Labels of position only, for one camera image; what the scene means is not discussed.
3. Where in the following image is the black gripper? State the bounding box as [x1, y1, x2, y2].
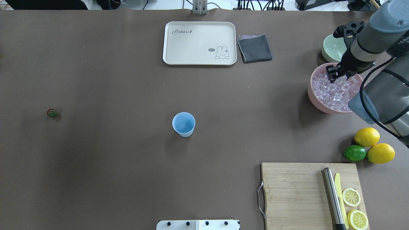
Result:
[326, 50, 374, 84]

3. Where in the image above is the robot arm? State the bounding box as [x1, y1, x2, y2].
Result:
[326, 0, 409, 146]

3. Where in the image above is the pile of clear ice cubes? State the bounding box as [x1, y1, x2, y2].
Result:
[312, 71, 363, 112]

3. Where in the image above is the blue cup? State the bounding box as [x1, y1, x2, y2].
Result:
[172, 112, 196, 137]

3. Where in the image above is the green bowl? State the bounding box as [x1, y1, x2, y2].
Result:
[321, 34, 347, 63]

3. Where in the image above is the pink bowl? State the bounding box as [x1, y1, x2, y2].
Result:
[308, 63, 365, 115]

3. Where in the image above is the upper yellow lemon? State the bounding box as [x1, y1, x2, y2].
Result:
[354, 127, 380, 147]

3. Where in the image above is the yellow lemon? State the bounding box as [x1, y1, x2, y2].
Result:
[366, 143, 396, 164]
[354, 127, 380, 147]

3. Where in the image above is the green lime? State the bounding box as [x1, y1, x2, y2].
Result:
[343, 145, 367, 162]

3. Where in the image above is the grey folded cloth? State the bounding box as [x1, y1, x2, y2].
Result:
[236, 34, 272, 64]

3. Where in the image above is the lower yellow lemon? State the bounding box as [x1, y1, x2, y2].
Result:
[366, 143, 396, 164]

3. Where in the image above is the yellow plastic knife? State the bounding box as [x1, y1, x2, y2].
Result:
[334, 173, 349, 230]

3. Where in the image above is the upper lemon half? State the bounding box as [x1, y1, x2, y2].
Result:
[342, 188, 361, 207]

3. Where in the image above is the lemon half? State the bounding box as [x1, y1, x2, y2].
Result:
[347, 210, 369, 230]
[342, 188, 361, 207]

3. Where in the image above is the wooden cutting board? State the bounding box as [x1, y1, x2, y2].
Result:
[260, 163, 363, 230]

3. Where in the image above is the lower lemon half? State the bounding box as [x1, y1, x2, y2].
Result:
[347, 210, 369, 230]

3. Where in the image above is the cream rabbit tray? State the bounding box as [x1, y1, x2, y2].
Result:
[162, 21, 237, 65]

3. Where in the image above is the red strawberry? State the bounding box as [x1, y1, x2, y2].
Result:
[46, 109, 58, 118]

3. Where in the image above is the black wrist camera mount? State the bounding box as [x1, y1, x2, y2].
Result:
[333, 21, 366, 38]

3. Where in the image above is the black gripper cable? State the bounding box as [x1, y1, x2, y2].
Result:
[359, 57, 409, 139]

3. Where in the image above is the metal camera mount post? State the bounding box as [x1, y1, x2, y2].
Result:
[191, 0, 208, 15]

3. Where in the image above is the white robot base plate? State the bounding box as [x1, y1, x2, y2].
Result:
[156, 219, 241, 230]

